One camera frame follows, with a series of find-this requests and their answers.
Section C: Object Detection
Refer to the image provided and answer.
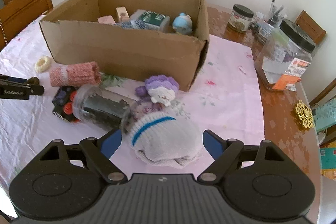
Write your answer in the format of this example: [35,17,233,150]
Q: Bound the grey sock blue stripe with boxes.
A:
[126,111,203,169]

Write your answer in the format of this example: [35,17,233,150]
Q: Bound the beige small carton box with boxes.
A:
[116,6,130,23]

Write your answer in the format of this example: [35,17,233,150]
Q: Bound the purple white crochet doll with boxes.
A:
[135,75,179,107]

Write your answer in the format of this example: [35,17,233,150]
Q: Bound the pen holder with pens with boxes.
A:
[250,0,287,45]

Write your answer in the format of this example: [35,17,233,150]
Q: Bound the blue white round toy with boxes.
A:
[172,12,193,35]

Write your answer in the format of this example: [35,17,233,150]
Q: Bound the pink white knitted roll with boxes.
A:
[50,61,101,88]

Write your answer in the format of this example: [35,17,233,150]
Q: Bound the cotton swab plastic box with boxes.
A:
[130,9,170,33]

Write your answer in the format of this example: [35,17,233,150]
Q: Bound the cream hair scrunchie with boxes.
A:
[34,56,51,73]

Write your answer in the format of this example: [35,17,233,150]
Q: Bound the wooden chair left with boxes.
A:
[1,0,54,50]

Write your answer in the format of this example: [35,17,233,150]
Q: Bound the pink small box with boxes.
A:
[98,15,116,25]

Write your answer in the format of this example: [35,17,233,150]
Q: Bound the yellow crochet coaster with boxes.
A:
[294,100,315,129]

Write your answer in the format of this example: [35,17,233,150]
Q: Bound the black toy red buttons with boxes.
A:
[52,86,79,123]

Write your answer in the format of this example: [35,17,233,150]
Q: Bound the wooden chair right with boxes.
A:
[295,10,326,45]

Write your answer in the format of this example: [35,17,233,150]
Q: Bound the small jar black lid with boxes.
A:
[228,4,254,33]

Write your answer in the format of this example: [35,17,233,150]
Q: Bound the wooden chair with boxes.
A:
[295,10,326,45]
[1,0,54,50]

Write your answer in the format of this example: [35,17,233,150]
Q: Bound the large clear jar black lid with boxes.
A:
[255,19,315,91]

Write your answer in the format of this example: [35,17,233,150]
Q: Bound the clear jar dark contents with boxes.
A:
[72,84,136,132]

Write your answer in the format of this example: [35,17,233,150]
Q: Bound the brown cardboard box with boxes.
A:
[40,0,210,91]

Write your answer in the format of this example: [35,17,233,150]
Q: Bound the teal booklet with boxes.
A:
[313,98,336,132]

